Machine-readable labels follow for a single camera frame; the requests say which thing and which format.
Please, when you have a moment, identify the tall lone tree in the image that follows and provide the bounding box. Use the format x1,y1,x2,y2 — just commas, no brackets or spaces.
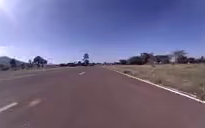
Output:
82,52,91,66

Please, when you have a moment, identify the reddish asphalt road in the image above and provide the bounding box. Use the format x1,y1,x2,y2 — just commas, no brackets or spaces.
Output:
0,65,205,128

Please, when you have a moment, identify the row of trees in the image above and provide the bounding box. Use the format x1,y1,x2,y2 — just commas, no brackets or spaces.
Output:
118,47,205,66

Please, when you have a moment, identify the white solid edge line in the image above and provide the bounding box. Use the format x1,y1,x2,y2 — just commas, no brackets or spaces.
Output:
102,65,205,108

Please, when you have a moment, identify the dry grass field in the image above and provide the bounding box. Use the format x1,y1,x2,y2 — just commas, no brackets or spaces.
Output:
104,63,205,104

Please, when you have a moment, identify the dry grass verge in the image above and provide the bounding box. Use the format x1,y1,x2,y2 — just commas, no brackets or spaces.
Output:
0,65,68,80

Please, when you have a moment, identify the white dashed centre line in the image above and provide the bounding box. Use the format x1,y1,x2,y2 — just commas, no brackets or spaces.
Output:
0,70,88,118

